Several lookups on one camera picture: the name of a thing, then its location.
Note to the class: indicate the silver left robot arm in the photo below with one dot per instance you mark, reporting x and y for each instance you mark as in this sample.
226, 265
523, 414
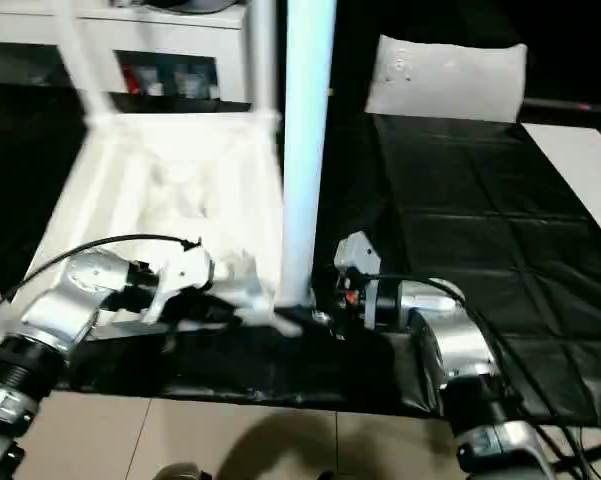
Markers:
80, 280

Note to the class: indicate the white flat board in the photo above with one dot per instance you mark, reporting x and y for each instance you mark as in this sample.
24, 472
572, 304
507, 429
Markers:
585, 170

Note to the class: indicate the black tall cabinet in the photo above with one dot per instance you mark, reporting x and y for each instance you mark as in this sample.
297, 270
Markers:
355, 50

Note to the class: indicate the red bottle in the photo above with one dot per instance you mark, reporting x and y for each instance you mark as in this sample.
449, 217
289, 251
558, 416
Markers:
130, 79

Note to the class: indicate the black tripod leg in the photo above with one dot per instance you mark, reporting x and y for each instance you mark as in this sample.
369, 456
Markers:
590, 457

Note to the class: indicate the white glass-door cabinet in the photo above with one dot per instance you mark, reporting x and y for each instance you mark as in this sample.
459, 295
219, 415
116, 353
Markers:
180, 35

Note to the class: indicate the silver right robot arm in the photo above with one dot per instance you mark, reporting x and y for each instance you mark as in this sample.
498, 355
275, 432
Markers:
445, 325

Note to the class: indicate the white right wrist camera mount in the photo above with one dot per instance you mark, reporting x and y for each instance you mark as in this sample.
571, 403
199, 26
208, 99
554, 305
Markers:
357, 255

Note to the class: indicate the small white cup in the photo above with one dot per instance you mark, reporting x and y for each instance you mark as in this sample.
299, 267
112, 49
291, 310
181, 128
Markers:
155, 89
212, 92

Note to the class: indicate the white printed jar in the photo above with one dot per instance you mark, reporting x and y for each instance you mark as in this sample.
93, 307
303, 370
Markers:
190, 82

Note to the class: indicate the black work mat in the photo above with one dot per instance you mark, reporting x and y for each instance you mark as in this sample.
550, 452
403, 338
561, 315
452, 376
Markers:
480, 200

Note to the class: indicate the black bar red light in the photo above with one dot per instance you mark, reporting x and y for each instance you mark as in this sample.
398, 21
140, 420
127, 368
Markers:
570, 106

